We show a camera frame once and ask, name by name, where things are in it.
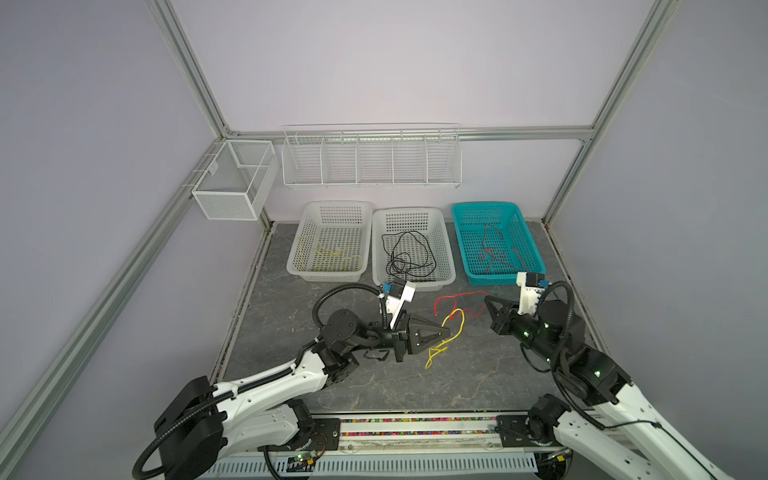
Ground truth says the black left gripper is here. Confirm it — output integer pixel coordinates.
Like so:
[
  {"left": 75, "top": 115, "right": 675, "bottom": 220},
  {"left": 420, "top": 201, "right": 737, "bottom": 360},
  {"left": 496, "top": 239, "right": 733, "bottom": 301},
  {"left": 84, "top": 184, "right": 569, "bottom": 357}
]
[{"left": 346, "top": 310, "right": 448, "bottom": 364}]

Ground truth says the yellow cable bundle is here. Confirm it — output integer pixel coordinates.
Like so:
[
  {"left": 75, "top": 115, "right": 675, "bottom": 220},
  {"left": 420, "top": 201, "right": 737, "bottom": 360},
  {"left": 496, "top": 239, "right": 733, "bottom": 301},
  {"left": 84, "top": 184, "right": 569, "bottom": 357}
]
[{"left": 424, "top": 308, "right": 467, "bottom": 371}]

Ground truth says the red cable bundle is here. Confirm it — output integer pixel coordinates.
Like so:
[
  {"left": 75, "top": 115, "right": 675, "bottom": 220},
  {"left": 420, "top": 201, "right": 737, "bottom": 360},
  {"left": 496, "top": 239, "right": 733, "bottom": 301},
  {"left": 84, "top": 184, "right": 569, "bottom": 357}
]
[{"left": 433, "top": 290, "right": 490, "bottom": 319}]

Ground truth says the black cable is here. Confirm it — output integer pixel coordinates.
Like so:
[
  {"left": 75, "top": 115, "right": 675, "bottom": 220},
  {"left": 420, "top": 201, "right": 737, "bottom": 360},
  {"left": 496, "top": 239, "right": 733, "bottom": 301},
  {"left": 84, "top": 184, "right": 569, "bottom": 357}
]
[{"left": 381, "top": 230, "right": 438, "bottom": 284}]

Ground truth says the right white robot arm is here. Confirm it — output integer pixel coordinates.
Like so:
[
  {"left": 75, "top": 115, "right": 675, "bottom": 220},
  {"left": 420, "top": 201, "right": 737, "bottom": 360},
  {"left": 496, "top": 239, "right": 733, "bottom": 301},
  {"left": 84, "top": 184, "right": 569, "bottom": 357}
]
[{"left": 484, "top": 294, "right": 728, "bottom": 479}]

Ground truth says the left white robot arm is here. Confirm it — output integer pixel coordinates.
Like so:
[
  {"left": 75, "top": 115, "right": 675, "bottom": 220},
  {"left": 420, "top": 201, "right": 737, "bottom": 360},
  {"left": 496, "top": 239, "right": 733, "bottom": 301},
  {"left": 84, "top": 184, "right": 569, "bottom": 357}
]
[{"left": 131, "top": 309, "right": 450, "bottom": 479}]

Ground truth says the teal plastic basket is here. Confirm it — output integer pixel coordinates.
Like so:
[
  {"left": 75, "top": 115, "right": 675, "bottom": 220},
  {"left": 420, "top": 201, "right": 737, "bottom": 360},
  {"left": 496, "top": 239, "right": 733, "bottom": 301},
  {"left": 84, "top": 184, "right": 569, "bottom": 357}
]
[{"left": 451, "top": 202, "right": 546, "bottom": 286}]

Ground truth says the middle white plastic basket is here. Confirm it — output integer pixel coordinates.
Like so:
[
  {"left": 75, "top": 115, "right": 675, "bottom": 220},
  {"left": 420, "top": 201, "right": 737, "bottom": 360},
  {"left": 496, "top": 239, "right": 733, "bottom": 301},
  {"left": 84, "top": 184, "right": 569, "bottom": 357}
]
[{"left": 371, "top": 207, "right": 456, "bottom": 292}]

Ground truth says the white plastic basket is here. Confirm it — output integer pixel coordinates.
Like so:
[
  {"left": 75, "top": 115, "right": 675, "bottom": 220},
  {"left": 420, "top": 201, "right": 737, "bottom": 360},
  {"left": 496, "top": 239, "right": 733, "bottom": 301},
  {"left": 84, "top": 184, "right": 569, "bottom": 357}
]
[
  {"left": 286, "top": 201, "right": 373, "bottom": 283},
  {"left": 371, "top": 207, "right": 456, "bottom": 292}
]

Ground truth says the left white plastic basket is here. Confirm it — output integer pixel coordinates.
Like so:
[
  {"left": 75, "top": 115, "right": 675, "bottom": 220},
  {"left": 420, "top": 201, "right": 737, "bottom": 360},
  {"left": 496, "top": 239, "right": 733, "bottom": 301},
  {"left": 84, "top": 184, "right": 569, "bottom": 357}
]
[{"left": 286, "top": 201, "right": 373, "bottom": 283}]

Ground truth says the small green circuit board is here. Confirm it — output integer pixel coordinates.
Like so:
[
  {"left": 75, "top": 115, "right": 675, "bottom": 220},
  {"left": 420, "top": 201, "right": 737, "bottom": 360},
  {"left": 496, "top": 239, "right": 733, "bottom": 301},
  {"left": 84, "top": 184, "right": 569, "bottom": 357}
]
[{"left": 285, "top": 455, "right": 316, "bottom": 473}]

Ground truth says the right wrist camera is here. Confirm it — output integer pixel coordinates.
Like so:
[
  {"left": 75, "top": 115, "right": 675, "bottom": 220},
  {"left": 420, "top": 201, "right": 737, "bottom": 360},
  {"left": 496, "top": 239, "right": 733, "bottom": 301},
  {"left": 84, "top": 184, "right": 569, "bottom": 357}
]
[{"left": 516, "top": 272, "right": 549, "bottom": 315}]

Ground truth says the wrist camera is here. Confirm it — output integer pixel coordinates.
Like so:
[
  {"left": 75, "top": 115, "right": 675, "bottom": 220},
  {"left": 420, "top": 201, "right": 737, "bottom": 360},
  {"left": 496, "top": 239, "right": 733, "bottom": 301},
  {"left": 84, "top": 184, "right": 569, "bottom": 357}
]
[
  {"left": 516, "top": 272, "right": 549, "bottom": 315},
  {"left": 381, "top": 279, "right": 416, "bottom": 330}
]

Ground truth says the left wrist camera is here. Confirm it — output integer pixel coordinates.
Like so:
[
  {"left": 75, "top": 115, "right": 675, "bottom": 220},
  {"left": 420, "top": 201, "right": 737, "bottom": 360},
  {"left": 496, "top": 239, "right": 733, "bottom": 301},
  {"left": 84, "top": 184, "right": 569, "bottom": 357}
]
[{"left": 381, "top": 279, "right": 416, "bottom": 330}]

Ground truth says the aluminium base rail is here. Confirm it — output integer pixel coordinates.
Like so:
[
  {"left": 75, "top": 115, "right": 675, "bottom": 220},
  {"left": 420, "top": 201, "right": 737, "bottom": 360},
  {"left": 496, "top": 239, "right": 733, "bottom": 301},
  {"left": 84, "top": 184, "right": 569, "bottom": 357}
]
[{"left": 209, "top": 410, "right": 577, "bottom": 460}]

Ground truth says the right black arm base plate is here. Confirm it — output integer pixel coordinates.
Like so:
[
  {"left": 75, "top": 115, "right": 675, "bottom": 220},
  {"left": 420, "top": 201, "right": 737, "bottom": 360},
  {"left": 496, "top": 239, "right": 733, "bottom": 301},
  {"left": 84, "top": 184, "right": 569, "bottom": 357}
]
[{"left": 494, "top": 415, "right": 555, "bottom": 447}]

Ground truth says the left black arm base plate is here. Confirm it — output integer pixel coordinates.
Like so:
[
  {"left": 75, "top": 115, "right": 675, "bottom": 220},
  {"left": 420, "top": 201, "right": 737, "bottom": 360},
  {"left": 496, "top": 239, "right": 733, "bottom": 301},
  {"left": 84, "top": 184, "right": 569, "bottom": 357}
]
[{"left": 285, "top": 417, "right": 341, "bottom": 452}]

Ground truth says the white vented cable duct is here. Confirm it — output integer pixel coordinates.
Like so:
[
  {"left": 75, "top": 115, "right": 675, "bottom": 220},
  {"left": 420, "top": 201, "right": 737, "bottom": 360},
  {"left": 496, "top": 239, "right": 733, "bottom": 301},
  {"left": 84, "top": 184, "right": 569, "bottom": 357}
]
[{"left": 202, "top": 452, "right": 538, "bottom": 479}]

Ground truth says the white wire wall shelf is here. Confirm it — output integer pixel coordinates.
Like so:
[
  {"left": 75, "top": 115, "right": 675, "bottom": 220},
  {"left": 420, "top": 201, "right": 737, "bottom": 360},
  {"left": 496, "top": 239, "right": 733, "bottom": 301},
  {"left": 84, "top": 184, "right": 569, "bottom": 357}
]
[{"left": 282, "top": 123, "right": 463, "bottom": 188}]

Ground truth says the white mesh wall box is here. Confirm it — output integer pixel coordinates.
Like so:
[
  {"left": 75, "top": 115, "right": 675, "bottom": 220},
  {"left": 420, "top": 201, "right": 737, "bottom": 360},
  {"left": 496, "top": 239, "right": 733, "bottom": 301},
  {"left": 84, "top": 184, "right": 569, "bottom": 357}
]
[{"left": 192, "top": 140, "right": 279, "bottom": 221}]

